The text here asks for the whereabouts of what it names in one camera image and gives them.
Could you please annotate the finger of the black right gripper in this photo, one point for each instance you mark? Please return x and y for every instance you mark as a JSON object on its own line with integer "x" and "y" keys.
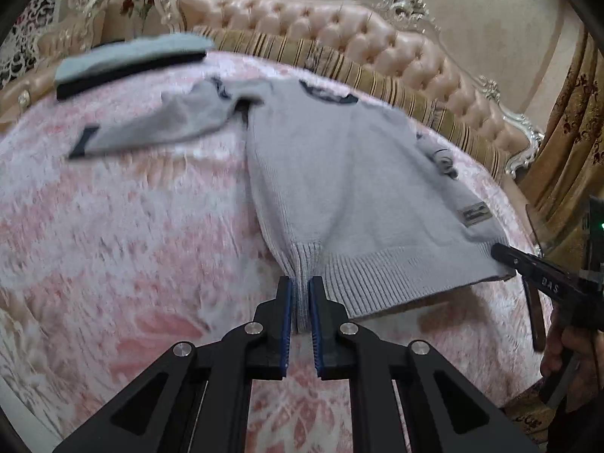
{"x": 521, "y": 262}

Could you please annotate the light blue folded garment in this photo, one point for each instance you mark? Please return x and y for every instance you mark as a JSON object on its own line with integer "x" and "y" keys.
{"x": 113, "y": 56}

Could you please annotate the pink floral bedspread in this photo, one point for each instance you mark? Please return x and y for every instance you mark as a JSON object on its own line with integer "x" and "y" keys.
{"x": 106, "y": 264}

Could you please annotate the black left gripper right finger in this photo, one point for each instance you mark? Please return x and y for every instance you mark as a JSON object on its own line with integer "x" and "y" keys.
{"x": 404, "y": 398}

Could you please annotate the grey knit sweater navy trim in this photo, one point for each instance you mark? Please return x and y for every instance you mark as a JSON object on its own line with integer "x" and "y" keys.
{"x": 343, "y": 189}

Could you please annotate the gold patterned curtain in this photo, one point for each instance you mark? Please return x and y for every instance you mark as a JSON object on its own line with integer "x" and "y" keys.
{"x": 568, "y": 170}

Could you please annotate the pink tufted leather headboard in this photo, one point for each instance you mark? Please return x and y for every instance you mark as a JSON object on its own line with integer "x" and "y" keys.
{"x": 396, "y": 38}

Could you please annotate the dark navy folded garment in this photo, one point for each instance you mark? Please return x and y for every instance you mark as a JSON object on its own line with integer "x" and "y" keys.
{"x": 76, "y": 86}

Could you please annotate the black tracking camera green light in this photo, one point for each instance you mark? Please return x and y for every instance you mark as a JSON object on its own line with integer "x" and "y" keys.
{"x": 594, "y": 236}

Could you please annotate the white carved lattice screen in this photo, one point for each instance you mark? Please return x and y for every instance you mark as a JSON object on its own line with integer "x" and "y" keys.
{"x": 19, "y": 50}

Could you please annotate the striped gold bolster pillow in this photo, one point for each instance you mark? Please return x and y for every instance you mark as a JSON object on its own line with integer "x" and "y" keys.
{"x": 299, "y": 53}

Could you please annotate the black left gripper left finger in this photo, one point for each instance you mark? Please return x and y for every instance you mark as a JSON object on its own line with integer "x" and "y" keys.
{"x": 195, "y": 398}

